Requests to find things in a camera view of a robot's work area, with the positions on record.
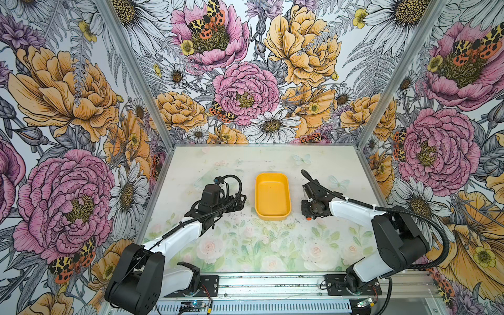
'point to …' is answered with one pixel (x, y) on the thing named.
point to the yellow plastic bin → (272, 199)
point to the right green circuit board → (365, 302)
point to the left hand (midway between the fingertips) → (237, 204)
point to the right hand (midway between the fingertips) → (307, 214)
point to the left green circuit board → (193, 304)
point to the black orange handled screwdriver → (308, 218)
